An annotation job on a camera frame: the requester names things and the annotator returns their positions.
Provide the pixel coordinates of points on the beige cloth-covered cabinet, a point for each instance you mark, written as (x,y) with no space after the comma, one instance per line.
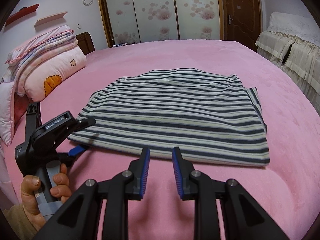
(297,58)

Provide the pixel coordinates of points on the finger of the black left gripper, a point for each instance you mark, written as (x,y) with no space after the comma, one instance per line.
(33,119)

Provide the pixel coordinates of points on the black white striped shirt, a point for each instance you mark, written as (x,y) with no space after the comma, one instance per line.
(211,118)

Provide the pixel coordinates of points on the white pink pillow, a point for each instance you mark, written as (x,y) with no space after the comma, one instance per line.
(7,112)

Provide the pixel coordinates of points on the floral sliding wardrobe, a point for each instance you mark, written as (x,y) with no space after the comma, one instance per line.
(137,21)

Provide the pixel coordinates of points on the folded pink cartoon quilt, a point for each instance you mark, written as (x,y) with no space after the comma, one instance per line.
(42,75)

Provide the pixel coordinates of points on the white lace cover cloth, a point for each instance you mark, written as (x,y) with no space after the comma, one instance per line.
(295,25)

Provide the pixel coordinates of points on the pink bed blanket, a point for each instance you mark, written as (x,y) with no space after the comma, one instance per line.
(288,188)

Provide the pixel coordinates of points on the red wall shelf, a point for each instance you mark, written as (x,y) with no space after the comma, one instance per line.
(23,12)

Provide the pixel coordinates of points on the person's left hand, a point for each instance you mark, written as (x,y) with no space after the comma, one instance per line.
(30,184)

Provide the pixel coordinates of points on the folded pink striped blanket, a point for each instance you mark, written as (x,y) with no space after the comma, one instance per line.
(34,47)

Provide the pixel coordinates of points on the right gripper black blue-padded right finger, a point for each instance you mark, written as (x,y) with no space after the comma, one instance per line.
(219,203)

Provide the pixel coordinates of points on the dark wooden headboard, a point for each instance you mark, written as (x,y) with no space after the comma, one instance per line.
(85,43)

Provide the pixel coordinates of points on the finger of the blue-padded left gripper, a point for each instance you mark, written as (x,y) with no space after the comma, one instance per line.
(79,149)

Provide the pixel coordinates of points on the beige sleeve forearm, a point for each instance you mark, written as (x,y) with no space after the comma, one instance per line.
(19,222)

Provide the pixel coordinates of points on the pink wall shelf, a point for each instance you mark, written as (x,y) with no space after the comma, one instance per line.
(50,18)

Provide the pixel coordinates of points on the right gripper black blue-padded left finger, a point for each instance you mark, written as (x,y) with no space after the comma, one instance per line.
(78,218)

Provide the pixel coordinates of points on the dark brown wooden door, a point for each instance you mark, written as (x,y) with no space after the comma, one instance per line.
(242,20)

